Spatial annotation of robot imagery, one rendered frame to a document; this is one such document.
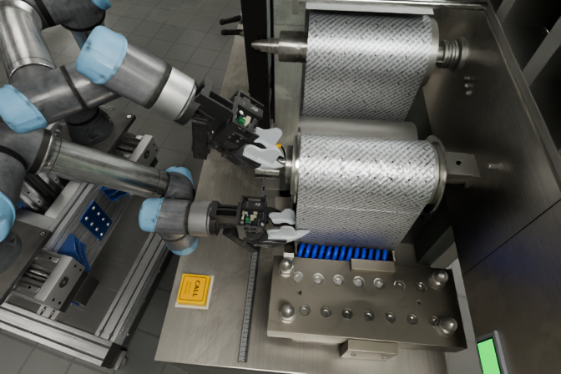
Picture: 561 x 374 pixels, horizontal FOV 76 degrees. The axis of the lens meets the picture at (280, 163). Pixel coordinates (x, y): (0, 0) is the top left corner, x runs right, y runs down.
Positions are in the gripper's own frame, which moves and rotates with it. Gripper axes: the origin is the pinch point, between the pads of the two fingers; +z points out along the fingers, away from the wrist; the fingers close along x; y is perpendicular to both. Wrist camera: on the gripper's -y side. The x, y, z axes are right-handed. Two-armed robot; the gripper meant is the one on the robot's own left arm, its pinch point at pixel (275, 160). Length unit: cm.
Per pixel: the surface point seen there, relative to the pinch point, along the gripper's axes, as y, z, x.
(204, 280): -37.6, 9.2, -12.7
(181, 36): -159, 6, 211
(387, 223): 6.0, 25.2, -5.6
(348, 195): 7.5, 11.7, -5.6
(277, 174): -6.7, 5.7, 2.9
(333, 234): -6.0, 21.9, -5.5
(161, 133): -152, 15, 107
